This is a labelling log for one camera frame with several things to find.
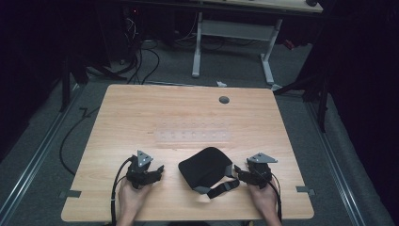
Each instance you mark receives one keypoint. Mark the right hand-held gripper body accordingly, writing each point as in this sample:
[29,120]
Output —
[261,172]

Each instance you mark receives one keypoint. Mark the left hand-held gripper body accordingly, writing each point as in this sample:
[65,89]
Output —
[139,175]

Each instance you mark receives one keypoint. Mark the black fabric eye mask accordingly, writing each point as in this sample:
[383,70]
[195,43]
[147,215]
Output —
[204,168]

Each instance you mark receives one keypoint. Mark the grey tape strip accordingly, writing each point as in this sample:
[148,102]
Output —
[305,190]
[70,193]

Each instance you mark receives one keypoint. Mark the white paper scrap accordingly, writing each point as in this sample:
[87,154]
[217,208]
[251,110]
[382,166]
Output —
[221,83]

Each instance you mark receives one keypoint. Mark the black tripod stand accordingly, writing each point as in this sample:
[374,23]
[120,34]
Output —
[313,88]

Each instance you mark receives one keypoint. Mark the black metal stand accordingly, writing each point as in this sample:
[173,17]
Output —
[67,81]

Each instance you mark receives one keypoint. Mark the white-legged desk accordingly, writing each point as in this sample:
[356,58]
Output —
[235,29]

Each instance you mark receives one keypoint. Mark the dark round object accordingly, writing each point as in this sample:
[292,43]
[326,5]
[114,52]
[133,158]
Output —
[312,2]

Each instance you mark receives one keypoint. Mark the metal floor rail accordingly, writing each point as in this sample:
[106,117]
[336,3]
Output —
[335,163]
[37,157]

